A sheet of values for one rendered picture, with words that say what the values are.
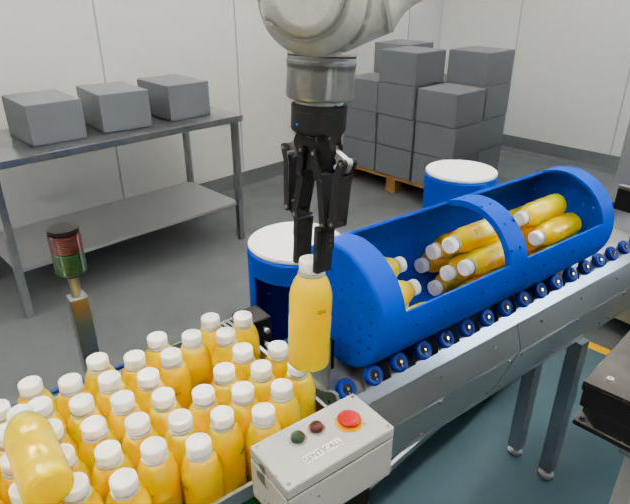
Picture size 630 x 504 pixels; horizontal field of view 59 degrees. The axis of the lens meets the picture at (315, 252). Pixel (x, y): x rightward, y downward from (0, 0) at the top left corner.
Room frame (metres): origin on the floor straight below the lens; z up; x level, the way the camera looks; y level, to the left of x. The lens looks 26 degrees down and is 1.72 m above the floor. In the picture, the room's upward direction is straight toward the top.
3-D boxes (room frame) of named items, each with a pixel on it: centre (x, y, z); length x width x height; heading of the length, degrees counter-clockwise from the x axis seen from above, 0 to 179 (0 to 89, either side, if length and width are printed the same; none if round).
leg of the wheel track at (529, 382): (1.67, -0.81, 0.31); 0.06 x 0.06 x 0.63; 37
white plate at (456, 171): (2.13, -0.58, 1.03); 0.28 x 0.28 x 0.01
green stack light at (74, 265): (1.05, 0.52, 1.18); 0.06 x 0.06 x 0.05
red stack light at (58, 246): (1.05, 0.52, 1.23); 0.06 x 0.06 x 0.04
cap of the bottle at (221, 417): (0.71, 0.15, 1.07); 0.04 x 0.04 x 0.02
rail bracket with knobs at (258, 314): (1.12, 0.15, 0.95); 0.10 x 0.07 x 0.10; 37
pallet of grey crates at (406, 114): (5.00, -0.95, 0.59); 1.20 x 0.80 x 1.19; 44
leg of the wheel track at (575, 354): (1.56, -0.89, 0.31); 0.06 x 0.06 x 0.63; 37
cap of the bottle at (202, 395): (0.76, 0.19, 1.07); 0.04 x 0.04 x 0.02
